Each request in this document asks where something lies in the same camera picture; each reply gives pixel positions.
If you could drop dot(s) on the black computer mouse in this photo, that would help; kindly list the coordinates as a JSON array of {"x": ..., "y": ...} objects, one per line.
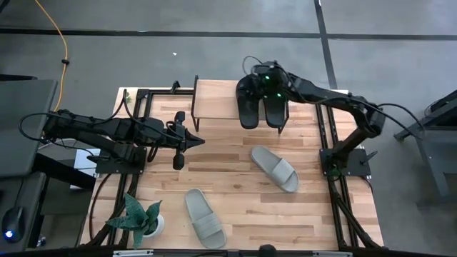
[{"x": 14, "y": 221}]

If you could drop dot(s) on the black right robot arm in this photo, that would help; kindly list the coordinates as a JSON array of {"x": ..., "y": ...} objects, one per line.
[{"x": 321, "y": 94}]

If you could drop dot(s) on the dark round object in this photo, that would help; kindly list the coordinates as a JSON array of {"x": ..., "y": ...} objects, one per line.
[{"x": 267, "y": 251}]

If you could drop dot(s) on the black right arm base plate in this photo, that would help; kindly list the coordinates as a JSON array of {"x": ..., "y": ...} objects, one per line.
[{"x": 357, "y": 164}]

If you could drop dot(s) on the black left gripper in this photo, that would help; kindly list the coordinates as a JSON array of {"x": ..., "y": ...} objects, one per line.
[{"x": 176, "y": 141}]

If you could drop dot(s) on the silver metal bracket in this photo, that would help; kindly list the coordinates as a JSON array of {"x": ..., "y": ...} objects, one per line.
[
  {"x": 332, "y": 254},
  {"x": 132, "y": 253}
]

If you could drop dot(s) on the small green leaf sprig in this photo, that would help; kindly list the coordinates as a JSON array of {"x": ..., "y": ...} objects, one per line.
[{"x": 128, "y": 100}]

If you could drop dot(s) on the white sheet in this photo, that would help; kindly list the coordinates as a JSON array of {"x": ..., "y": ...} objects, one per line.
[{"x": 84, "y": 158}]

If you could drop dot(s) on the black side desk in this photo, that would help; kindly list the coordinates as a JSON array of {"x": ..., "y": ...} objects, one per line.
[{"x": 34, "y": 200}]

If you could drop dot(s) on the black rubber slide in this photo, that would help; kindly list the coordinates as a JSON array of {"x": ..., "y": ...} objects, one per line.
[
  {"x": 275, "y": 114},
  {"x": 248, "y": 114}
]

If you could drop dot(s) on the grey rubber slide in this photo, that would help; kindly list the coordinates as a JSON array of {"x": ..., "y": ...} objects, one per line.
[
  {"x": 205, "y": 221},
  {"x": 278, "y": 171}
]

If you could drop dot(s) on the green potted plant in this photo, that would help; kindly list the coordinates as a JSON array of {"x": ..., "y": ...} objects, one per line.
[{"x": 135, "y": 214}]

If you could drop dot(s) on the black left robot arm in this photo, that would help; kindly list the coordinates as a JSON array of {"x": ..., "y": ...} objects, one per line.
[{"x": 107, "y": 130}]

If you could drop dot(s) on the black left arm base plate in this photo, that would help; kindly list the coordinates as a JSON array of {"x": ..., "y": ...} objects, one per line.
[{"x": 121, "y": 167}]

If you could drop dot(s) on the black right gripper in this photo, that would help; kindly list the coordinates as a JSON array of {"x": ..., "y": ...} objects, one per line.
[{"x": 266, "y": 84}]

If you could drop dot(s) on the black metal rig frame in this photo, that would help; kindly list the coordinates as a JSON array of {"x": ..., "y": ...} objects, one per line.
[{"x": 164, "y": 92}]

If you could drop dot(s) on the wooden shelf with black frame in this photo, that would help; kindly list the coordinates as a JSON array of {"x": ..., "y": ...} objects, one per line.
[{"x": 214, "y": 100}]

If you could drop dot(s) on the white plant pot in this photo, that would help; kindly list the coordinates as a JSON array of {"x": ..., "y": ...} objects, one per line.
[{"x": 159, "y": 226}]

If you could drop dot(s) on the grey metal table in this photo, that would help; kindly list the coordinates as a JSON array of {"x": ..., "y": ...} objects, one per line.
[{"x": 421, "y": 125}]

